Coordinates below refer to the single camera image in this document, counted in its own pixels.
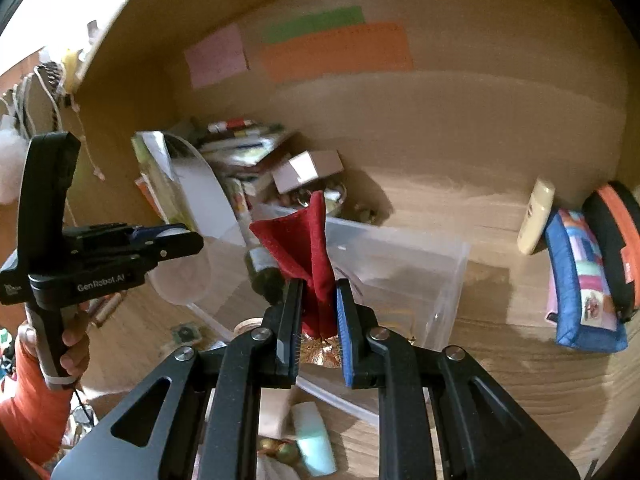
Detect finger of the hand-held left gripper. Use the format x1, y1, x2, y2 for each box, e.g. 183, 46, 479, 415
127, 223, 193, 243
131, 232, 205, 275

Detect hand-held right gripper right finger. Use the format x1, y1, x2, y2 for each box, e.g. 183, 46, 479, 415
334, 277, 583, 480

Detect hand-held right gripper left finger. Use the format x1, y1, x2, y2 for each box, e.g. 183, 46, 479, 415
50, 277, 306, 480

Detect clear plastic storage bin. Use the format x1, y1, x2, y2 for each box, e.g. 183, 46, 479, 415
150, 202, 471, 428

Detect red cloth pouch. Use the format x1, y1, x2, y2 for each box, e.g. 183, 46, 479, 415
249, 191, 335, 338

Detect person's left forearm orange sleeve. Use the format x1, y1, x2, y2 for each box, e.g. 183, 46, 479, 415
0, 335, 76, 467

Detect wooden desktop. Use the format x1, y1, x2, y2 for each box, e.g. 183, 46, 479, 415
80, 170, 637, 480

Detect person's left hand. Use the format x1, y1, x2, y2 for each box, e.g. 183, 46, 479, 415
15, 307, 92, 386

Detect yellow-green booklets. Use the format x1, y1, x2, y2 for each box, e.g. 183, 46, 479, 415
132, 132, 187, 226

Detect white plush toy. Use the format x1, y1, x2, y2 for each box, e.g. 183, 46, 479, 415
0, 115, 30, 206

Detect small dark bottle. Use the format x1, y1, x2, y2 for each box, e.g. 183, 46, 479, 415
243, 245, 287, 307

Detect white file holder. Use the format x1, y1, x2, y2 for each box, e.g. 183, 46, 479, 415
132, 131, 242, 247

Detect pile of metal clips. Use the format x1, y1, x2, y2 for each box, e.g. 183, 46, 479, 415
280, 180, 383, 226

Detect mint and white stick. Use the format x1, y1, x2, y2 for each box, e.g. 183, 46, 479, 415
291, 402, 337, 477

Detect stack of books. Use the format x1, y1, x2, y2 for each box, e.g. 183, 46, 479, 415
197, 117, 301, 198

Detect gold foil ornament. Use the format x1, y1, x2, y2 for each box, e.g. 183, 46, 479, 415
257, 437, 302, 467

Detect small white cardboard box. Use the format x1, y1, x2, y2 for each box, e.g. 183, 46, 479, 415
271, 150, 345, 195

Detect pink sticky note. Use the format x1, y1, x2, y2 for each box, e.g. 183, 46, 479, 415
183, 23, 249, 90

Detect cream plastic tube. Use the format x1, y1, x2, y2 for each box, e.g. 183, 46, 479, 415
516, 177, 557, 255

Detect blue patchwork pencil case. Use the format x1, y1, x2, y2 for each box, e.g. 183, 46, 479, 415
543, 208, 629, 353

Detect orange sticky note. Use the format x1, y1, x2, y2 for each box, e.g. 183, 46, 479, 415
259, 21, 414, 83

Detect green sticky note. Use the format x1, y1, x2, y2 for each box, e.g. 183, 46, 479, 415
262, 6, 366, 45

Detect black and orange case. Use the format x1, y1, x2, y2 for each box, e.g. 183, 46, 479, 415
582, 181, 640, 322

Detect beaded hanging string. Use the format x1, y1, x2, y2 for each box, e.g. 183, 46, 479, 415
65, 95, 107, 182

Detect woven hanging strap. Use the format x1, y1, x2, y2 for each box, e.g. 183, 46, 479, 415
27, 60, 68, 136

